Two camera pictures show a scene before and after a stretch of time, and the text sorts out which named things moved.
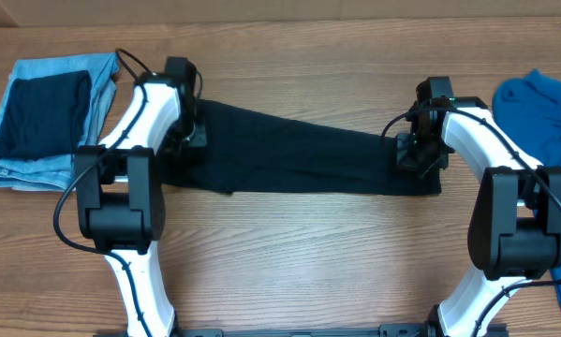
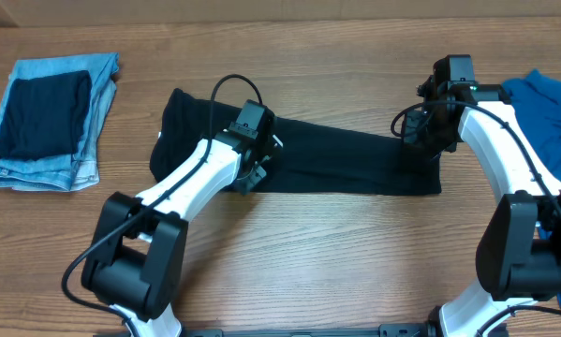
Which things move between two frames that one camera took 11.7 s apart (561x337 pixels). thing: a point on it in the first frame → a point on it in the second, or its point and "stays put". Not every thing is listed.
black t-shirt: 255,148 stays put
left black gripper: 196,138 → 250,178
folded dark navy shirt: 44,117 stays put
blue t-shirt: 543,115 stays put
